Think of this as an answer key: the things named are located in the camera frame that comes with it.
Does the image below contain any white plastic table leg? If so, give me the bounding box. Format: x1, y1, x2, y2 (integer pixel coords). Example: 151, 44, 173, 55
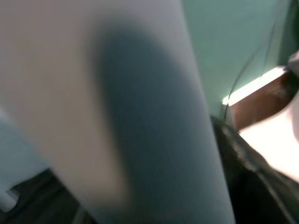
0, 0, 237, 224

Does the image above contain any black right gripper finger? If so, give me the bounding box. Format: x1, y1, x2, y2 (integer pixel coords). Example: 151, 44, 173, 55
209, 115, 299, 224

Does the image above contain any black plastic cover sheet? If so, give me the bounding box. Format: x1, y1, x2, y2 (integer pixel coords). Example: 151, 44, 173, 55
0, 168, 99, 224

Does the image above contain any thin black wall cable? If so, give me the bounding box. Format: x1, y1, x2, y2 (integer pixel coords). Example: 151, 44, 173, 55
223, 0, 282, 123

